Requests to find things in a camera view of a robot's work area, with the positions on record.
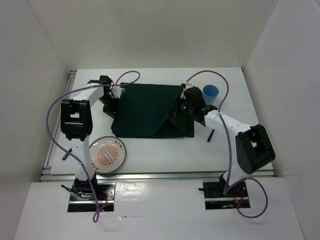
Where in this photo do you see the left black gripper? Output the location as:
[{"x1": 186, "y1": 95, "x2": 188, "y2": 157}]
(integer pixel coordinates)
[{"x1": 98, "y1": 94, "x2": 121, "y2": 120}]

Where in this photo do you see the dark green cloth napkin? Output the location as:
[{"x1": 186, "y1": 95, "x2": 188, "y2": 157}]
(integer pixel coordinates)
[{"x1": 111, "y1": 83, "x2": 195, "y2": 139}]

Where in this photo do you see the orange sunburst patterned plate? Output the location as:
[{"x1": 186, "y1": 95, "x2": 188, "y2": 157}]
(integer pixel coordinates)
[{"x1": 89, "y1": 136, "x2": 127, "y2": 174}]

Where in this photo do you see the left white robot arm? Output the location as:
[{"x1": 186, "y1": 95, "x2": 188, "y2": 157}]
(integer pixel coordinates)
[{"x1": 60, "y1": 75, "x2": 123, "y2": 181}]

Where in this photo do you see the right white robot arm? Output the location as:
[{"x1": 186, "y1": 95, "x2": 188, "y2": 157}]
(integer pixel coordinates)
[{"x1": 174, "y1": 83, "x2": 276, "y2": 196}]

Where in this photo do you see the blue plastic cup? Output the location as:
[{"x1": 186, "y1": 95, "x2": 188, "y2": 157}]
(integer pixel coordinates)
[{"x1": 202, "y1": 84, "x2": 219, "y2": 105}]

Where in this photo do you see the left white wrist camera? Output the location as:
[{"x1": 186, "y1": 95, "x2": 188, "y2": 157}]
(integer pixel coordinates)
[{"x1": 111, "y1": 86, "x2": 125, "y2": 99}]

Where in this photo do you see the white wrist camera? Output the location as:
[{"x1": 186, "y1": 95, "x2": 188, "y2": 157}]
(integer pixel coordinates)
[
  {"x1": 181, "y1": 81, "x2": 193, "y2": 93},
  {"x1": 111, "y1": 86, "x2": 125, "y2": 99}
]

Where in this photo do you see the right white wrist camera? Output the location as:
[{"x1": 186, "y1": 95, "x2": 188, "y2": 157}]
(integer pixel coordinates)
[{"x1": 181, "y1": 81, "x2": 193, "y2": 93}]

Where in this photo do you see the gold knife black handle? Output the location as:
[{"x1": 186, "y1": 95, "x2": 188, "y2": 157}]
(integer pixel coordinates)
[{"x1": 207, "y1": 129, "x2": 215, "y2": 143}]

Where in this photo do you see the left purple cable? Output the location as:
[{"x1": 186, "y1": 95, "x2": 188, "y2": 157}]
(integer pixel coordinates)
[{"x1": 46, "y1": 71, "x2": 141, "y2": 223}]

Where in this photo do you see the gold fork black handle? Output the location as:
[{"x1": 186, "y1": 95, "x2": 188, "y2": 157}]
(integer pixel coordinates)
[{"x1": 62, "y1": 148, "x2": 72, "y2": 161}]

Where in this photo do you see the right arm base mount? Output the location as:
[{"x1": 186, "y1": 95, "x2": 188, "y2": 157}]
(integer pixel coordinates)
[{"x1": 198, "y1": 182, "x2": 251, "y2": 210}]

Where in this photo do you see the aluminium table frame rail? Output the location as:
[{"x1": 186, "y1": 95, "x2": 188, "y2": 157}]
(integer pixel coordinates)
[{"x1": 39, "y1": 69, "x2": 276, "y2": 183}]

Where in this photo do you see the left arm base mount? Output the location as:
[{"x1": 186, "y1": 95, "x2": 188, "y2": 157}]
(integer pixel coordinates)
[{"x1": 61, "y1": 183, "x2": 116, "y2": 213}]

